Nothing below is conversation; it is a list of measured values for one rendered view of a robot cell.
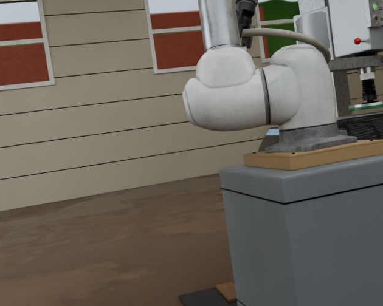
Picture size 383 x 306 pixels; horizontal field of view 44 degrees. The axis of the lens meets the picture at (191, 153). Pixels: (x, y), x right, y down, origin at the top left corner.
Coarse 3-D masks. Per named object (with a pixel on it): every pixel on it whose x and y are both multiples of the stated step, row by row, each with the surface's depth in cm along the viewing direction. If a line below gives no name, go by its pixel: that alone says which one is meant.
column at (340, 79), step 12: (300, 0) 315; (312, 0) 309; (324, 0) 304; (300, 12) 317; (336, 72) 309; (336, 84) 308; (336, 96) 308; (348, 96) 319; (336, 108) 308; (348, 108) 318
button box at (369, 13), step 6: (366, 0) 223; (372, 0) 224; (366, 6) 224; (378, 6) 226; (366, 12) 224; (372, 12) 224; (378, 12) 226; (366, 18) 224; (372, 18) 223; (378, 18) 226; (372, 24) 223; (378, 24) 226
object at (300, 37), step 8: (248, 32) 182; (256, 32) 180; (264, 32) 179; (272, 32) 178; (280, 32) 178; (288, 32) 178; (296, 32) 179; (296, 40) 180; (304, 40) 180; (312, 40) 181; (320, 48) 185; (328, 56) 192
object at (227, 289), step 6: (228, 282) 268; (216, 288) 264; (222, 288) 260; (228, 288) 258; (234, 288) 257; (222, 294) 254; (228, 294) 249; (234, 294) 248; (228, 300) 244; (234, 300) 243
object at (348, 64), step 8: (360, 56) 228; (368, 56) 232; (376, 56) 236; (328, 64) 214; (336, 64) 218; (344, 64) 221; (352, 64) 224; (360, 64) 228; (368, 64) 232; (376, 64) 235
